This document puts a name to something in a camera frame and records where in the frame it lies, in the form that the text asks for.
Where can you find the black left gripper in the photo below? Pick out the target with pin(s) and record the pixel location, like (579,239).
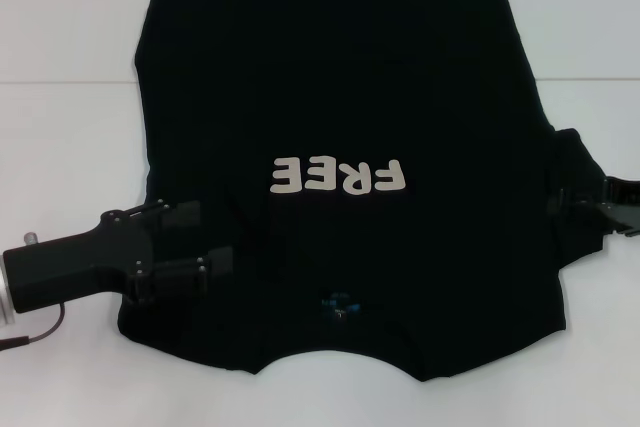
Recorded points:
(75,267)

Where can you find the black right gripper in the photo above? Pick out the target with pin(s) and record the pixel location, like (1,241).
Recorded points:
(625,207)

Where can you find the black FREE print t-shirt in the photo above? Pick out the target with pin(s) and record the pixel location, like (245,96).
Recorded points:
(340,72)

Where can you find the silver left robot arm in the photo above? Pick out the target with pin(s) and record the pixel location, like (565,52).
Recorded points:
(5,292)

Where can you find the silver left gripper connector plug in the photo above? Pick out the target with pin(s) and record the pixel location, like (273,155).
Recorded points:
(31,237)

